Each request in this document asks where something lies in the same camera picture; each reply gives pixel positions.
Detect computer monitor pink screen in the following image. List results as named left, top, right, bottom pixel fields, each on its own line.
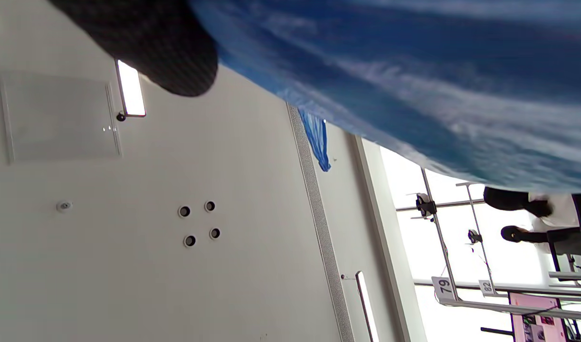
left=508, top=292, right=569, bottom=342

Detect linear ceiling vent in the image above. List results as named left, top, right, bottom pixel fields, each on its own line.
left=286, top=102, right=356, bottom=342

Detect white ceiling access panel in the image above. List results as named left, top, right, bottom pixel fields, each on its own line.
left=0, top=70, right=123, bottom=165

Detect long ceiling light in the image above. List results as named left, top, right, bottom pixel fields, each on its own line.
left=114, top=59, right=147, bottom=118
left=355, top=271, right=380, bottom=342

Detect blue plastic bag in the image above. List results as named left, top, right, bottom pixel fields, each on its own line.
left=188, top=0, right=581, bottom=194

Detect aluminium frame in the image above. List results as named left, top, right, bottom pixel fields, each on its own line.
left=396, top=167, right=581, bottom=321
left=456, top=182, right=581, bottom=301

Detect person's right hand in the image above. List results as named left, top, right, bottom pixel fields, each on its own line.
left=47, top=0, right=219, bottom=98

